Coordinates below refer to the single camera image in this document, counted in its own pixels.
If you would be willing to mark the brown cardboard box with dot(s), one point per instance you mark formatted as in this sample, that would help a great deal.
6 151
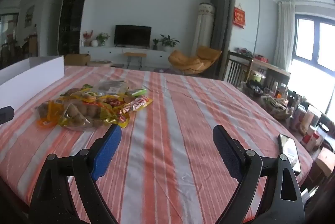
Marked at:
77 59

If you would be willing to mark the dark glass cabinet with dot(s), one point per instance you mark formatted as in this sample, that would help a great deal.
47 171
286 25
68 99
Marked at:
72 19

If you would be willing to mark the flat screen television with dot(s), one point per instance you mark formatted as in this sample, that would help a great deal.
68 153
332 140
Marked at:
132 35

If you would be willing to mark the grey curtain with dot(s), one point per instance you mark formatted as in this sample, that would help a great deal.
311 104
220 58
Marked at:
222 30

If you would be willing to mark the large bright window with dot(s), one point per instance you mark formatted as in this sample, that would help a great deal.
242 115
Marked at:
314 64

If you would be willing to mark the green potted plant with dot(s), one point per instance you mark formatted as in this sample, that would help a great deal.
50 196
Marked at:
102 36

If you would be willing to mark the white television cabinet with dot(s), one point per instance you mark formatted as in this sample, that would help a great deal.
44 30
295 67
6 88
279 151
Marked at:
110 52

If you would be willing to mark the dark wooden slatted chair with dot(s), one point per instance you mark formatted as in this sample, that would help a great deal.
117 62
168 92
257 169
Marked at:
235 69

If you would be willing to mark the red flower bouquet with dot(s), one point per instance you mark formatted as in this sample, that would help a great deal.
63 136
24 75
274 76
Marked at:
87 36

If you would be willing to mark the wooden side table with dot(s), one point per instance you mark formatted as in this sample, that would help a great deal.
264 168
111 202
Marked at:
272 66

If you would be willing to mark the round white vase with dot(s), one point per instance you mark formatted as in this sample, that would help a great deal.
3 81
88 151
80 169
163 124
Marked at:
94 43

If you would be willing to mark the framed wall painting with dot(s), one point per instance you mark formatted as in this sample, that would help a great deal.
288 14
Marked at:
29 15

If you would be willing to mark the pile of mixed snack packets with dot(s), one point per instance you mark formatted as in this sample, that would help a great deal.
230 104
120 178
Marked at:
78 108

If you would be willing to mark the clear bag of brown snacks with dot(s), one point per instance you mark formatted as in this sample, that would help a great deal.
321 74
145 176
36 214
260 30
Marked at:
112 85

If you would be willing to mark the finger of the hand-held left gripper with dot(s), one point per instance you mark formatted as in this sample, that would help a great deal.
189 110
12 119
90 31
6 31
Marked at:
5 114

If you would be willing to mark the pink striped bedsheet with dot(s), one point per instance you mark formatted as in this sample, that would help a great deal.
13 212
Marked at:
170 121

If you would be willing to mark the large leafy potted plant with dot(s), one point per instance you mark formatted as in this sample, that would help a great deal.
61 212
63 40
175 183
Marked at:
168 42

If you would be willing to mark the red wall hanging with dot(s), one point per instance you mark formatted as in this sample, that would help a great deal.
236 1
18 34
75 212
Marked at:
239 18

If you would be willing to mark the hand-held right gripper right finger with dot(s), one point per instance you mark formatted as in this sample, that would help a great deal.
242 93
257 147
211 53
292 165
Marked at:
227 156

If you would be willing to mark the white cardboard box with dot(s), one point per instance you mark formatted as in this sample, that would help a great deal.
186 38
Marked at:
31 80

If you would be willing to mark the small dark potted plant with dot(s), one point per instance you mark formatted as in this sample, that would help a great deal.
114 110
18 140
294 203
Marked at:
155 43

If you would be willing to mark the yellow lounge chair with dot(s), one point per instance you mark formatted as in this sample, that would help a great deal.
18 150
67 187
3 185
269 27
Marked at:
188 60

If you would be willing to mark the cluttered side table with jars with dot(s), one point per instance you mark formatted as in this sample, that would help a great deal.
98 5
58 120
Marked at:
308 119

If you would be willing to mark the black smartphone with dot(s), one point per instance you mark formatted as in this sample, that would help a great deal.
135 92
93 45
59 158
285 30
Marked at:
288 150

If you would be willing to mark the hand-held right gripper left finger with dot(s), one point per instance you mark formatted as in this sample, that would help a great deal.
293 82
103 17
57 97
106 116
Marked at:
107 153

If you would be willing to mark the purple floor item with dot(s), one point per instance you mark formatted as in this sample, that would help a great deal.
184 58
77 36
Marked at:
167 71

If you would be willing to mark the white curtain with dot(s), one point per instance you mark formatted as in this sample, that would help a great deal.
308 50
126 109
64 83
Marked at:
284 35

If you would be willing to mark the wooden stool with metal legs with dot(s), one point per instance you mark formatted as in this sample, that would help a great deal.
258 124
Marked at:
134 54

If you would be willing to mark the white standing air conditioner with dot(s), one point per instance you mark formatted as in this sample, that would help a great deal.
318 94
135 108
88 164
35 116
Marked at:
204 27

